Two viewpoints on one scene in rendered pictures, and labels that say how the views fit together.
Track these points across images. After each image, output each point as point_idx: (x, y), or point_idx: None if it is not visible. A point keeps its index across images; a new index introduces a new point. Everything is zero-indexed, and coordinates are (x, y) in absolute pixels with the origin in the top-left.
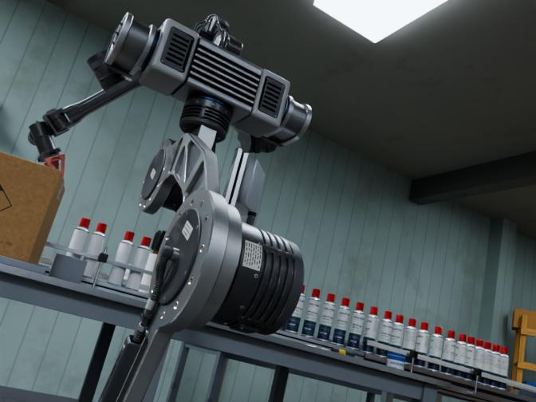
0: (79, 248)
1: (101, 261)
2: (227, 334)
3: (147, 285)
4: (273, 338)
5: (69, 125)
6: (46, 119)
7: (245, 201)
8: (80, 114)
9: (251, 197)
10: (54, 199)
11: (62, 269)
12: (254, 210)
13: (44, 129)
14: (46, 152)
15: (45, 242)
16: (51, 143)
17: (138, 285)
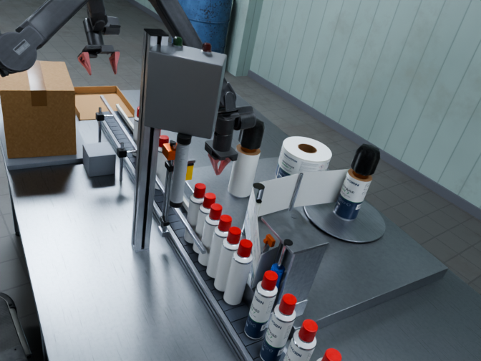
0: (134, 136)
1: (117, 155)
2: None
3: None
4: (39, 319)
5: (91, 20)
6: (88, 15)
7: (144, 122)
8: (88, 7)
9: (166, 113)
10: (23, 109)
11: (84, 159)
12: (201, 130)
13: (86, 26)
14: (82, 51)
15: (70, 135)
16: (90, 39)
17: (156, 184)
